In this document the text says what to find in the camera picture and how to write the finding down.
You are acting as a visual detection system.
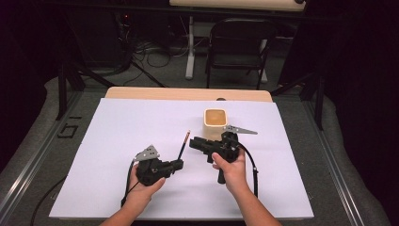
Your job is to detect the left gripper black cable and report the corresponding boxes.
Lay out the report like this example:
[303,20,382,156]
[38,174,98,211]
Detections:
[120,159,140,208]

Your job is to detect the cream square cup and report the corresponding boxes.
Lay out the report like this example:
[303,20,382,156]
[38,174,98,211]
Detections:
[201,107,229,142]

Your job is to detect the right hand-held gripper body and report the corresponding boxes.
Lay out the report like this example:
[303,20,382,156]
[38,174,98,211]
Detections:
[202,124,259,186]

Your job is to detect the white table cover board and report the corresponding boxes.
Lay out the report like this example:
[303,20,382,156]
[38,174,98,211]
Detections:
[49,97,315,220]

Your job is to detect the bundle of floor cables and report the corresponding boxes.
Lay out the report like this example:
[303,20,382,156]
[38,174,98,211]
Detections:
[117,12,189,88]

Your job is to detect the person's left hand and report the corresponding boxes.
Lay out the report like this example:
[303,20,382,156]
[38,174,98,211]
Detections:
[124,164,167,210]

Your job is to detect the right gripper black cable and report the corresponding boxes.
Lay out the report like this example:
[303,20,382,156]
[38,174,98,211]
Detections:
[233,140,260,199]

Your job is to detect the black floor cable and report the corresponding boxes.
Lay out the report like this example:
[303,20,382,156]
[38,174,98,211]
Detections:
[29,174,69,226]

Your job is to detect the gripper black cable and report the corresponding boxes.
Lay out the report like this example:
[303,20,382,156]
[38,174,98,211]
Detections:
[120,159,140,208]
[233,140,260,199]

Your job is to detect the person's right hand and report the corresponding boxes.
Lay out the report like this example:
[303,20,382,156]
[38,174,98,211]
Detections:
[212,150,249,195]

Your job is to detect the white desk leg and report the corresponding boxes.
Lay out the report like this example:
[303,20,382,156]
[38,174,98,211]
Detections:
[184,15,198,80]

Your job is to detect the dark blue pencil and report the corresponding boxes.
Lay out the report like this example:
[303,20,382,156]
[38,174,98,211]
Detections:
[177,129,192,162]

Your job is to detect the white desk top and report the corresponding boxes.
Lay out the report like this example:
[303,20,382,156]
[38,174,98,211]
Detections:
[168,0,307,12]

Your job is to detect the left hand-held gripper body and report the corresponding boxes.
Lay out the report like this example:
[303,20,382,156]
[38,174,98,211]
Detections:
[134,144,175,187]

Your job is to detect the black folding chair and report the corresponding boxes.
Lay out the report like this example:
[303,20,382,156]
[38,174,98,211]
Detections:
[205,17,279,90]

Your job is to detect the aluminium rail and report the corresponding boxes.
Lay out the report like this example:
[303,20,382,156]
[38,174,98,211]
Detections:
[0,90,83,222]
[301,100,367,226]

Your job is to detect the black metal stand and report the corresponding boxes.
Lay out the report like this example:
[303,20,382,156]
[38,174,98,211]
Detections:
[56,56,116,121]
[270,71,326,132]

